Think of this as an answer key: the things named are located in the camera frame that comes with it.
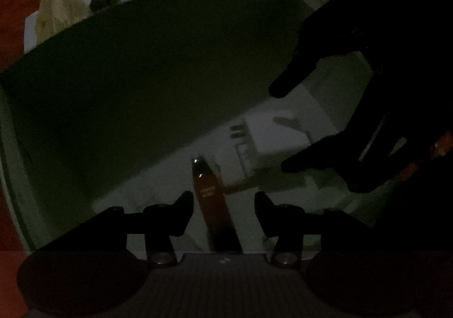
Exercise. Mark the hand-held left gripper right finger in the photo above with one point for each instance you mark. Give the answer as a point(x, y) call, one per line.
point(263, 213)

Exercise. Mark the brown pen-shaped device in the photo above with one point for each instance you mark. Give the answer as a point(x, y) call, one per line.
point(212, 197)

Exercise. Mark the clear crumpled plastic bag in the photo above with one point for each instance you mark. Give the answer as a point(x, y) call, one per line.
point(58, 10)

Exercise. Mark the white cardboard box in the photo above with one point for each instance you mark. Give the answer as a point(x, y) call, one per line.
point(106, 91)

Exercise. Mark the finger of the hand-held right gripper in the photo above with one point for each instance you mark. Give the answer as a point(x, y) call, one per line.
point(329, 31)
point(325, 155)

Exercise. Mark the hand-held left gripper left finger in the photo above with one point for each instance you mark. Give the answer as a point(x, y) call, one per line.
point(184, 211)

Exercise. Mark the orange cloth covered desktop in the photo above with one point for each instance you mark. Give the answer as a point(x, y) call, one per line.
point(10, 10)

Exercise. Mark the person's right hand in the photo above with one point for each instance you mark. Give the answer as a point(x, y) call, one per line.
point(442, 148)

